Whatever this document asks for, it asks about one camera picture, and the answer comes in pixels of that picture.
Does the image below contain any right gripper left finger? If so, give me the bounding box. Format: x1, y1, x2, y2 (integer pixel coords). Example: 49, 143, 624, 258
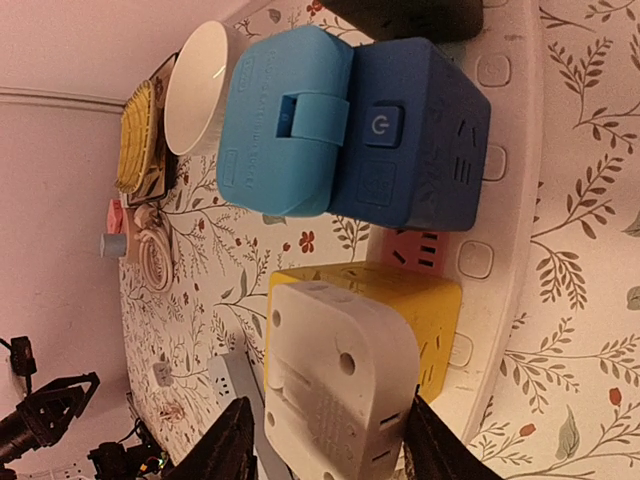
163, 397, 256, 480

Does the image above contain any white travel adapter plug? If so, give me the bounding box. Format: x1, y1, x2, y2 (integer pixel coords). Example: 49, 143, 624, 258
264, 281, 419, 479

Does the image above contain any pink cube socket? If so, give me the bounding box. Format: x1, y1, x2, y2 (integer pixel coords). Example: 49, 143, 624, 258
381, 230, 449, 276

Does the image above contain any white charger plug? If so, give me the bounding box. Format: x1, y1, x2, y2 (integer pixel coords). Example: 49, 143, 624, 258
151, 362, 173, 388

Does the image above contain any white coiled cable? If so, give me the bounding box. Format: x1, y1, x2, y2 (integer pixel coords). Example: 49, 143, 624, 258
134, 207, 176, 292

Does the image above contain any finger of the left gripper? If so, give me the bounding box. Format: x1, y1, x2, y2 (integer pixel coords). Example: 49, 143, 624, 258
32, 372, 100, 443

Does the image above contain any grey-blue power strip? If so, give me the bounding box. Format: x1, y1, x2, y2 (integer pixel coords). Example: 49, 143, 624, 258
208, 350, 292, 480

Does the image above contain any white power strip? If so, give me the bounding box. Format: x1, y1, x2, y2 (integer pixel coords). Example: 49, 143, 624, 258
432, 1, 543, 443

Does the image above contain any yellow cube socket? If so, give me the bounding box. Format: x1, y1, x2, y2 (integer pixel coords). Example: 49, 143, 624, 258
269, 261, 463, 404

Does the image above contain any dark patterned cube socket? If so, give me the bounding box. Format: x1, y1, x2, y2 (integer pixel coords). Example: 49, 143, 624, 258
321, 0, 484, 43

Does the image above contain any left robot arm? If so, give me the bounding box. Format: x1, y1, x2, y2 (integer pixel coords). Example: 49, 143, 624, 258
1, 336, 171, 479

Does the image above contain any light blue adapter plug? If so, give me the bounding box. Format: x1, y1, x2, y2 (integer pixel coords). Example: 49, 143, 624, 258
216, 26, 354, 217

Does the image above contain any yellow woven mat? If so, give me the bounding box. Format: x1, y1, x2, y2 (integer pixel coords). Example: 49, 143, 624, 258
116, 80, 156, 194

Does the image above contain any dark blue cube socket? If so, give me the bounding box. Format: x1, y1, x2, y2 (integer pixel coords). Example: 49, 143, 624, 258
328, 37, 491, 232

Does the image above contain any white bowl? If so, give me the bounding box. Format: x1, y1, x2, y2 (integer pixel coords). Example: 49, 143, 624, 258
164, 21, 249, 156

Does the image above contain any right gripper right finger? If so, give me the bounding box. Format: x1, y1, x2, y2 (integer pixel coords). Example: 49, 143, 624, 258
404, 385, 502, 480

